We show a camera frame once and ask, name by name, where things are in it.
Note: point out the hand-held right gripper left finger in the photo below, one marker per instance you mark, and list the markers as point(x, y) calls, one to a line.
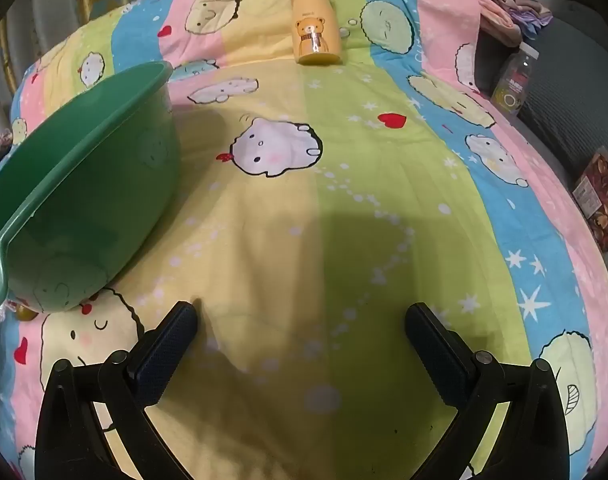
point(166, 350)

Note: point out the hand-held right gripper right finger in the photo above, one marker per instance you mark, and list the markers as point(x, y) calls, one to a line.
point(434, 350)

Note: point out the green plastic bowl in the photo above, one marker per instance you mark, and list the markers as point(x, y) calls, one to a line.
point(84, 200)

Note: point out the colourful cartoon printed blanket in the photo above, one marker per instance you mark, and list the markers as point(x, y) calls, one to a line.
point(334, 210)

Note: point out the red patterned snack packet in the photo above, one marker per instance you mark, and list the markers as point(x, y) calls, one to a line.
point(601, 195)

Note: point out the clear plastic bottle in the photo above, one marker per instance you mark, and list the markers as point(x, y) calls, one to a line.
point(514, 85)

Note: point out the grey sofa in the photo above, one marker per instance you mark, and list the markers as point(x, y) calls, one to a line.
point(569, 85)

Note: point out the yellow bear print bottle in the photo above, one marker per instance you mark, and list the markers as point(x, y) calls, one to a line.
point(314, 25)

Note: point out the grey curtain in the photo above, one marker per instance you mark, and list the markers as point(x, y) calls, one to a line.
point(34, 25)

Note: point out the pile of folded clothes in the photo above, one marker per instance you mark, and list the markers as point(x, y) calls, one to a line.
point(504, 5)

